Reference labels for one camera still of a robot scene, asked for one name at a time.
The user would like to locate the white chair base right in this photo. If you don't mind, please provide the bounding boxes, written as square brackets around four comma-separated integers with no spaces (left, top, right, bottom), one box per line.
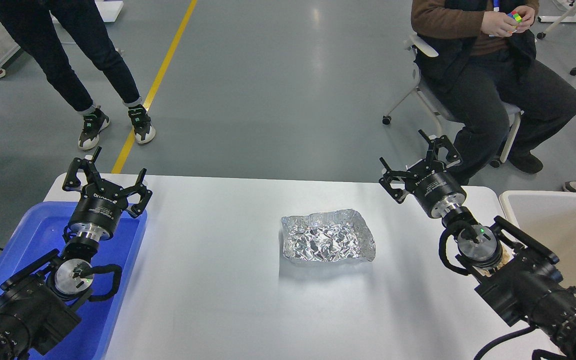
[536,0,576,77]

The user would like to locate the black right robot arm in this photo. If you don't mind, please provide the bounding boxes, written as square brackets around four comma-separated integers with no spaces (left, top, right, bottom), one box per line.
[378,132,576,360]

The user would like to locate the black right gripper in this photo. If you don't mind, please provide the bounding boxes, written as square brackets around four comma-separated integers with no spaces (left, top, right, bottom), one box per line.
[379,129,467,219]

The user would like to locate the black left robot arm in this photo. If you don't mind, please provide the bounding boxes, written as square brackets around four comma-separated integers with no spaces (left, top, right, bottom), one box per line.
[0,146,153,360]

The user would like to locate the standing person dark trousers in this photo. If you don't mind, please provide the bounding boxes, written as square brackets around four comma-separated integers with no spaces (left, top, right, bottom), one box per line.
[0,0,157,151]

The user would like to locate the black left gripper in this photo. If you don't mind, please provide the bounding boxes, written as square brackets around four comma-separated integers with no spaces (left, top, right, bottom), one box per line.
[62,146,153,241]

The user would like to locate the blue plastic bin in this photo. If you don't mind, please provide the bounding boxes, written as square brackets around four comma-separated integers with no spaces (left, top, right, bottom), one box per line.
[0,202,147,360]

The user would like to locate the aluminium foil tray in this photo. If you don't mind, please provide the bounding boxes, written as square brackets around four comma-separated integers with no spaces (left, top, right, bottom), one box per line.
[280,209,377,265]

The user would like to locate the crumpled brown paper ball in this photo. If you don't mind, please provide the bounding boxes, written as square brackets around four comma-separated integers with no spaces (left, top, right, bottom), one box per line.
[479,243,511,277]

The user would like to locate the white flat board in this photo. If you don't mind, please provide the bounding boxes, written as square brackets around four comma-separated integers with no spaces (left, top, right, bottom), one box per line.
[51,0,124,24]

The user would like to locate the seated person brown sweater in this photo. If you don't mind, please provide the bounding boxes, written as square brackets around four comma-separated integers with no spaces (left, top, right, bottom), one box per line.
[410,0,576,185]

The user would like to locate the white plastic bin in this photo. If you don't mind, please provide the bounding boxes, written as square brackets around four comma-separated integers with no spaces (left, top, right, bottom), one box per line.
[499,190,576,287]

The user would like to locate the colourful puzzle cube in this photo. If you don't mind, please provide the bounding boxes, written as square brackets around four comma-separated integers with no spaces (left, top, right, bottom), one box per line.
[506,10,522,24]

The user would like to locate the white office chair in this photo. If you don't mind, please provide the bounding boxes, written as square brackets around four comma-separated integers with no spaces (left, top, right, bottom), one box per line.
[381,34,522,168]

